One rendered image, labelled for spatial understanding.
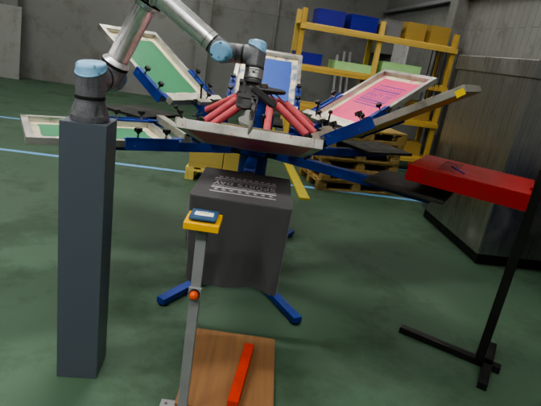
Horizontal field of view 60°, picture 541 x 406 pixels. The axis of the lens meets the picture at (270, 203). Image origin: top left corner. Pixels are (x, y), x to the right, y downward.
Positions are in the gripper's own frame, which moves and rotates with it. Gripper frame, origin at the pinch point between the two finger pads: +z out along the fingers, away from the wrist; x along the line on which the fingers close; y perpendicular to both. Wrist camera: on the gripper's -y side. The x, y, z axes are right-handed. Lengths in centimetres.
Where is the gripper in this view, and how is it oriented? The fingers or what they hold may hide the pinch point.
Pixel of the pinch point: (250, 131)
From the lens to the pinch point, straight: 188.1
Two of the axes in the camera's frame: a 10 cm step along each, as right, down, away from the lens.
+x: 0.2, 0.5, -10.0
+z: -1.5, 9.9, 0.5
